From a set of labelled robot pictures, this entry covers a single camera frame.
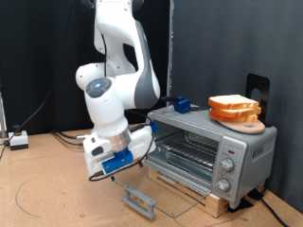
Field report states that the gray metal frame leg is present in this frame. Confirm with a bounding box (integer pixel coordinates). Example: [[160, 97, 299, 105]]
[[0, 91, 8, 139]]

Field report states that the black backdrop curtain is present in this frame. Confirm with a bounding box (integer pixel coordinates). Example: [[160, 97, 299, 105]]
[[0, 0, 169, 136]]

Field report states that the oven wire rack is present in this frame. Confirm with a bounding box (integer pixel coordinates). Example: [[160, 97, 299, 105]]
[[155, 131, 221, 170]]

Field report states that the vertical metal pole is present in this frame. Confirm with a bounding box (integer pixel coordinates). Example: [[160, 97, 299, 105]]
[[166, 0, 175, 98]]

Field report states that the black oven power cable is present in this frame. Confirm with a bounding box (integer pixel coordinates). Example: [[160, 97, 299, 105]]
[[259, 198, 290, 227]]

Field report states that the black camera cable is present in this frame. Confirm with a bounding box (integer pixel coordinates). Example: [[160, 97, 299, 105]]
[[88, 108, 159, 183]]

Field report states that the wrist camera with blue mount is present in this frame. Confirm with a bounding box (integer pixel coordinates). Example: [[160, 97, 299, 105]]
[[101, 147, 134, 174]]

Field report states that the silver toaster oven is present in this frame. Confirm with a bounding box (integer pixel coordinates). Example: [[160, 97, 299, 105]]
[[145, 103, 278, 210]]

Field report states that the metal spatula with blue block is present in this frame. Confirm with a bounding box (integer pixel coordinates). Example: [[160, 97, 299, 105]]
[[160, 95, 210, 114]]

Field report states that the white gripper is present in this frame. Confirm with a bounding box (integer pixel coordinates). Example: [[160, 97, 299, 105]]
[[83, 126, 157, 182]]

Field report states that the round wooden cutting board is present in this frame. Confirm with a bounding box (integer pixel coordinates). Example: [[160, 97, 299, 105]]
[[217, 118, 266, 135]]

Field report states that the black cable with silver connector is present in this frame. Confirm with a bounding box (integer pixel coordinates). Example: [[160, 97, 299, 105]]
[[51, 129, 92, 141]]

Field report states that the silver oven knob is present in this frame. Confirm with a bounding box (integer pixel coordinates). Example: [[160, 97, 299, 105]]
[[215, 178, 231, 193], [220, 158, 236, 173]]

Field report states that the black foot pad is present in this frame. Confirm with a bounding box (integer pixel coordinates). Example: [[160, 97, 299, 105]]
[[247, 188, 265, 201], [226, 197, 255, 214]]

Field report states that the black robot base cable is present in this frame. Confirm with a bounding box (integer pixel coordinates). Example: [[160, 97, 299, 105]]
[[54, 132, 86, 147]]

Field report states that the dark gray backdrop curtain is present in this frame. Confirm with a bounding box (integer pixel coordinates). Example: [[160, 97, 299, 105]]
[[171, 0, 303, 214]]

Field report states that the white bread slice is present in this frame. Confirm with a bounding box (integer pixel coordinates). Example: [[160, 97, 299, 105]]
[[208, 112, 259, 124], [208, 106, 263, 120], [207, 94, 259, 111]]

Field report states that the black metal bookend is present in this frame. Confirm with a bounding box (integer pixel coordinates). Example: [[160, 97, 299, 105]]
[[244, 73, 272, 128]]

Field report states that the glass oven door with handle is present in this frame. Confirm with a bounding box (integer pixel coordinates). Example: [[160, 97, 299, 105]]
[[112, 157, 212, 220]]

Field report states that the long hanging black cable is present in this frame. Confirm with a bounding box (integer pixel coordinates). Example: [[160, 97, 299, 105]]
[[0, 0, 77, 159]]

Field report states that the slotted wooden base block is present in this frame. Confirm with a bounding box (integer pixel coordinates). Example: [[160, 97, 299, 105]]
[[147, 166, 230, 219]]

